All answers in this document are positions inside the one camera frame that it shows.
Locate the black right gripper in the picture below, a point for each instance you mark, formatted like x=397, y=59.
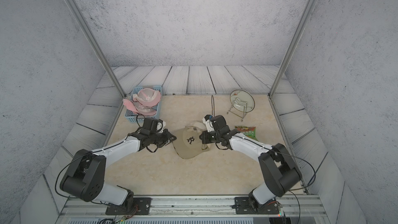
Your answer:
x=205, y=139

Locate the right aluminium corner post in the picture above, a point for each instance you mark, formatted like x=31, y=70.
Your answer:
x=308, y=9

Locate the left aluminium corner post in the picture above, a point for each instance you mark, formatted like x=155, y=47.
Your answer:
x=77, y=14

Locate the green red snack bag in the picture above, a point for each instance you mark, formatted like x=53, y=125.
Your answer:
x=250, y=132

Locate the chrome wire plate rack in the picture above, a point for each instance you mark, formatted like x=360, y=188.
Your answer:
x=240, y=106

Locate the pink baseball cap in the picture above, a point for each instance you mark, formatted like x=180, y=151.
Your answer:
x=144, y=102

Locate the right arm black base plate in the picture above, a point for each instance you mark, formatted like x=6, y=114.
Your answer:
x=249, y=205

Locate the white ceramic plate red flowers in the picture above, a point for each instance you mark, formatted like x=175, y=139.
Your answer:
x=244, y=96

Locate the aluminium front rail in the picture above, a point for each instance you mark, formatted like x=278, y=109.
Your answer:
x=286, y=207

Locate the light blue plastic basket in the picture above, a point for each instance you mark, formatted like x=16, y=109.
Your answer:
x=132, y=118

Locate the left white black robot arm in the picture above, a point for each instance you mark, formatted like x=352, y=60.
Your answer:
x=84, y=177

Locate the beige baseball cap black logo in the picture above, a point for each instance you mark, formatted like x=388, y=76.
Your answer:
x=188, y=143

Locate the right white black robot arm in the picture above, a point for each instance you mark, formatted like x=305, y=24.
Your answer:
x=279, y=169

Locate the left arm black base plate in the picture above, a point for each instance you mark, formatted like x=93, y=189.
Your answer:
x=131, y=206

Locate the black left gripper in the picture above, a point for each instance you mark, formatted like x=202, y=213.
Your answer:
x=167, y=134

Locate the aluminium corner post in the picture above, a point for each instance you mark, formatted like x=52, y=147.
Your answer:
x=77, y=14
x=308, y=9

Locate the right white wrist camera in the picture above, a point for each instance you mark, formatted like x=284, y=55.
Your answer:
x=207, y=122

